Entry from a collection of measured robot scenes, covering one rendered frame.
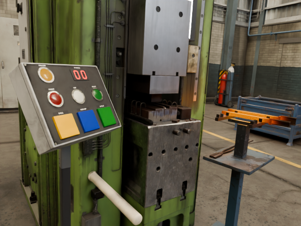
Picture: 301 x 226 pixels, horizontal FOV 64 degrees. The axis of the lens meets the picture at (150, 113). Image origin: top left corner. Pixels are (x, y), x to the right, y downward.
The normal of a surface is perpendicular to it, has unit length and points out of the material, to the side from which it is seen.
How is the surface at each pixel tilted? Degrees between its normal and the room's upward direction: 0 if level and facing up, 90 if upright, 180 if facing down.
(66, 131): 60
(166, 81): 90
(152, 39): 90
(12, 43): 90
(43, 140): 90
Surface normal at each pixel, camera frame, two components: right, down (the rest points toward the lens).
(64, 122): 0.78, -0.37
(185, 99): 0.59, 0.18
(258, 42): -0.87, 0.04
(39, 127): -0.49, 0.14
